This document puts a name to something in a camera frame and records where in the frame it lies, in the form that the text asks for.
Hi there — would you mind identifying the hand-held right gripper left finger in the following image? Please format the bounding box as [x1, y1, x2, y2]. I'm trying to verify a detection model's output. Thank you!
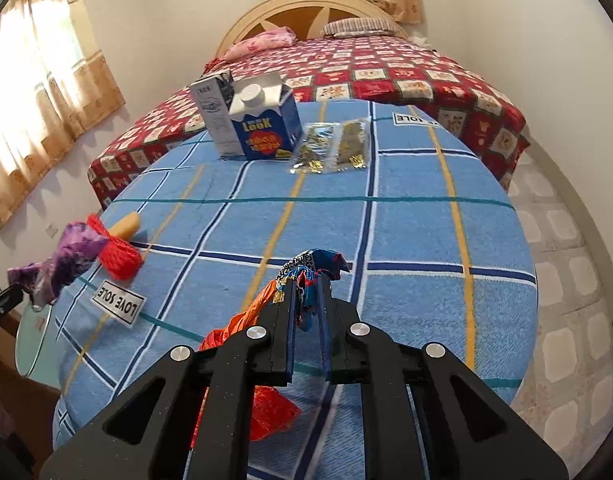
[39, 277, 300, 480]

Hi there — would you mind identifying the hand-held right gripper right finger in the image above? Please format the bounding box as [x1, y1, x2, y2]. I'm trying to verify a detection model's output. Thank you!
[316, 275, 569, 480]

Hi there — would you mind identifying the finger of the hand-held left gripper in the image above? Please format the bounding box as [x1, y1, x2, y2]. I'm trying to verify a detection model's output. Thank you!
[0, 285, 25, 356]

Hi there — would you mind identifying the teal enamel basin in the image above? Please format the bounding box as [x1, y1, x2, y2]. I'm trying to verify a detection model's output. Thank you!
[15, 304, 54, 378]

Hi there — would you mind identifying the orange and blue snack wrapper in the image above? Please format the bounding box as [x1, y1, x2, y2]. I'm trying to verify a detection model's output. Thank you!
[189, 247, 354, 453]

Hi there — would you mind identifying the purple wrapper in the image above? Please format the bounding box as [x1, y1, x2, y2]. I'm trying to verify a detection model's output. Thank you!
[7, 221, 110, 311]

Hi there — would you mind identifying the wooden cabinet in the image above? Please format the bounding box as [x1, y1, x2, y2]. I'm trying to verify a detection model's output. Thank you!
[0, 327, 62, 461]

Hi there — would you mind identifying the red mesh net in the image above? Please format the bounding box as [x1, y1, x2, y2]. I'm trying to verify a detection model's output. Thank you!
[86, 213, 144, 282]

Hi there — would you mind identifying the blue checked blanket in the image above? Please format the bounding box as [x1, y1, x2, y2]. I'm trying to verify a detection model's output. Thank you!
[51, 97, 539, 480]

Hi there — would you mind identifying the yellow sponge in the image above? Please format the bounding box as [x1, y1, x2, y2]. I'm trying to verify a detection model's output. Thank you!
[109, 212, 142, 241]

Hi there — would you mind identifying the clear packet with gold contents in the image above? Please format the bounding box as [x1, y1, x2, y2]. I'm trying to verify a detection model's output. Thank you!
[331, 117, 371, 172]
[289, 121, 340, 176]

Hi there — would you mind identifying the blue white milk carton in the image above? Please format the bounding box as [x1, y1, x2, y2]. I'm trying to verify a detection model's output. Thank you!
[228, 72, 304, 162]

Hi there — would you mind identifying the large beige patterned curtain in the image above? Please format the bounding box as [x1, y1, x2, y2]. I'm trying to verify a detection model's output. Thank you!
[0, 0, 127, 233]

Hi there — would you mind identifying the white drink carton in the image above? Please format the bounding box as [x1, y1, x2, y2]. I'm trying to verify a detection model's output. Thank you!
[189, 69, 242, 161]

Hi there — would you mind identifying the bed with red quilt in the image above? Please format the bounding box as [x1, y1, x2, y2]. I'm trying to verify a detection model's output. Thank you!
[86, 35, 532, 211]

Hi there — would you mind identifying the pink pillow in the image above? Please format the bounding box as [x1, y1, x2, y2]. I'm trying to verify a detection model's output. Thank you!
[221, 27, 300, 63]

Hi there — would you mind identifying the striped pillow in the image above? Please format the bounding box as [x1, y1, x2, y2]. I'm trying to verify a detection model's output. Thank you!
[320, 17, 402, 40]

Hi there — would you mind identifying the cream wooden headboard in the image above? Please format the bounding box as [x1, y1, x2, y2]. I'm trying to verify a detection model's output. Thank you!
[214, 0, 409, 58]

